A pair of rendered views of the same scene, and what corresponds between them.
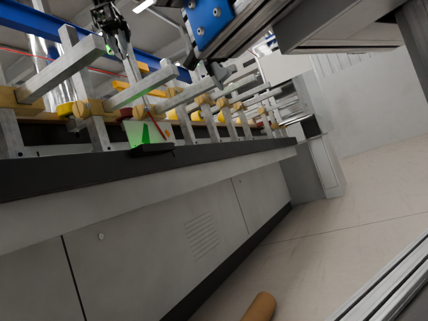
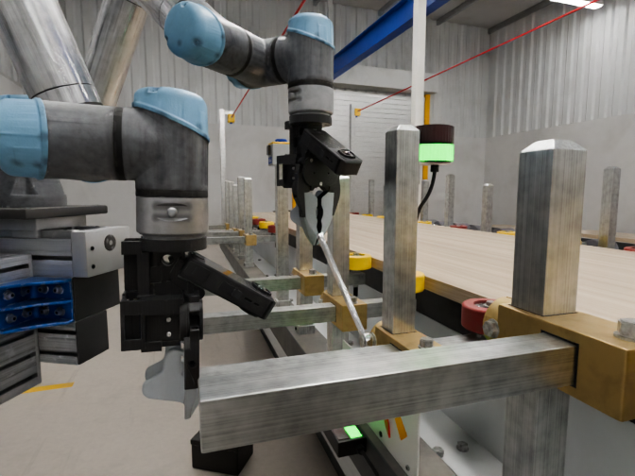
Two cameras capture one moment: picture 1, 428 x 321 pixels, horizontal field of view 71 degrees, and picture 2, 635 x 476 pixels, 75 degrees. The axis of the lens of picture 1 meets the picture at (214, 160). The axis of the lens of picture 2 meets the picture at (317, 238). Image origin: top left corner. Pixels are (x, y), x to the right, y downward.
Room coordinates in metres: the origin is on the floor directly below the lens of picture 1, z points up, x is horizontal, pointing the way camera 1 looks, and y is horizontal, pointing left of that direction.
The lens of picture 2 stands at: (1.42, -0.31, 1.07)
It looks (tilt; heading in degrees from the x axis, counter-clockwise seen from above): 6 degrees down; 135
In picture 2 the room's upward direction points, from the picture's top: straight up
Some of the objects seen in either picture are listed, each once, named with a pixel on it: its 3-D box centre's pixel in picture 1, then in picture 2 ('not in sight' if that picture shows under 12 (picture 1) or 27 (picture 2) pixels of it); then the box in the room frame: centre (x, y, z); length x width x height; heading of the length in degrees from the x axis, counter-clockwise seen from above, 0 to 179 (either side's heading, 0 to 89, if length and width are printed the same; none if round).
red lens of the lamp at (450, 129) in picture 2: not in sight; (432, 136); (1.11, 0.23, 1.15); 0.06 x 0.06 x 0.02
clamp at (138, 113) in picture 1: (149, 113); (406, 350); (1.11, 0.18, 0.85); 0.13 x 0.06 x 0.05; 153
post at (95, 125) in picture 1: (88, 101); (337, 293); (0.87, 0.30, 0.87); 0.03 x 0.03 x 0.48; 63
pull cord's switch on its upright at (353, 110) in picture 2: not in sight; (354, 170); (-0.92, 2.44, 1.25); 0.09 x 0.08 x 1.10; 153
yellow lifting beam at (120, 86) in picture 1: (144, 90); not in sight; (5.87, 0.87, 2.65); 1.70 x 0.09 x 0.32; 155
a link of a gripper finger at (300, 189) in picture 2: (121, 31); (305, 190); (0.93, 0.15, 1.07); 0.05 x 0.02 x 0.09; 83
